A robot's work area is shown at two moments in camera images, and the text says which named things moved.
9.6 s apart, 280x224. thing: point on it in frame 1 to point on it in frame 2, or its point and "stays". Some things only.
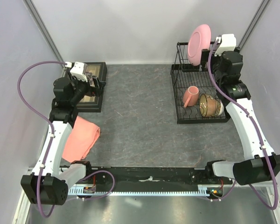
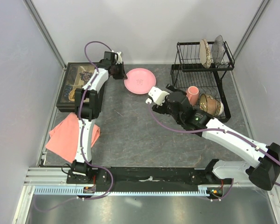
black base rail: x=150 y=177 stays
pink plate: x=200 y=39 to x=140 y=80
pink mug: x=191 y=95 stays
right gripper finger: x=204 y=57 to x=171 y=87
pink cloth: x=80 y=140 stays
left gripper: x=92 y=91 to x=122 y=76
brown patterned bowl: x=210 y=106 stays
